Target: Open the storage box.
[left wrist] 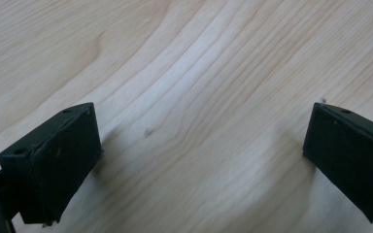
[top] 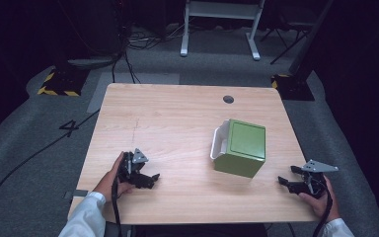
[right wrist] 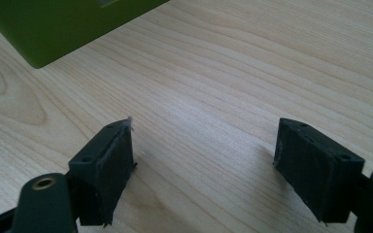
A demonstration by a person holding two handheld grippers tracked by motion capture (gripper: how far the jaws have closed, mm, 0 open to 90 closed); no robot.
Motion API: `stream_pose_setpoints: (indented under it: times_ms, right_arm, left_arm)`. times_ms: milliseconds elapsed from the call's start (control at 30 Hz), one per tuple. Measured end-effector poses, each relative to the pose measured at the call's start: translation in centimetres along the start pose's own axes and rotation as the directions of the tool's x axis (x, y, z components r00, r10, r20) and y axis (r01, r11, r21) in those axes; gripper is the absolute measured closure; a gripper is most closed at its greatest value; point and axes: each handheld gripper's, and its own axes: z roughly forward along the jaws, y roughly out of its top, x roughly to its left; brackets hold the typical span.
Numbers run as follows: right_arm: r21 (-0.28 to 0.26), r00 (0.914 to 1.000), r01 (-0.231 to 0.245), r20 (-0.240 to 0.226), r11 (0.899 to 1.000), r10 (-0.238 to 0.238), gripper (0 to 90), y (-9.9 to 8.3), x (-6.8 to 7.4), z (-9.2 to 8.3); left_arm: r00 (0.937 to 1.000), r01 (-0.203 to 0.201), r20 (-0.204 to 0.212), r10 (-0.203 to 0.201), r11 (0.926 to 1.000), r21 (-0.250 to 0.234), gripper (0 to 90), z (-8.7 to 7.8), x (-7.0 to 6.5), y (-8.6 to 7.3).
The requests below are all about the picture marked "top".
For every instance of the grey tape strip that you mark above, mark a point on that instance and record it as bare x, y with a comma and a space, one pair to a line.
77, 193

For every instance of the green storage box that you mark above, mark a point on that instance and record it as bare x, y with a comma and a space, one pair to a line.
245, 148

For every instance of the white metal table frame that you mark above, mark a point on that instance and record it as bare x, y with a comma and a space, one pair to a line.
222, 11

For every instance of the grey table grommet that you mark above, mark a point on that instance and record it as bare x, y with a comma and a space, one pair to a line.
228, 99

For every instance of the black floor tape mark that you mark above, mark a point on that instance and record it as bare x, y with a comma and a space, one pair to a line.
69, 127

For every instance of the black folding tripod stand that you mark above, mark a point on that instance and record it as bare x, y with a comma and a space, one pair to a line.
288, 36

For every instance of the person's right hand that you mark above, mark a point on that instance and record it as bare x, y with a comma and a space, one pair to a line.
324, 207

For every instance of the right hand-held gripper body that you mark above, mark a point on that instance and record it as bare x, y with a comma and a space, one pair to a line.
314, 184

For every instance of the person's left hand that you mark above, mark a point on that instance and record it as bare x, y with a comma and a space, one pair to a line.
107, 187

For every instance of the black stand striped base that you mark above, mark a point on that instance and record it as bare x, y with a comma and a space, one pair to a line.
294, 87
62, 84

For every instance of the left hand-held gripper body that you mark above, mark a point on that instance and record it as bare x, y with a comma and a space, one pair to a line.
130, 169

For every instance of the white drawer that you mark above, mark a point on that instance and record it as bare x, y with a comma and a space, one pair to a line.
218, 144

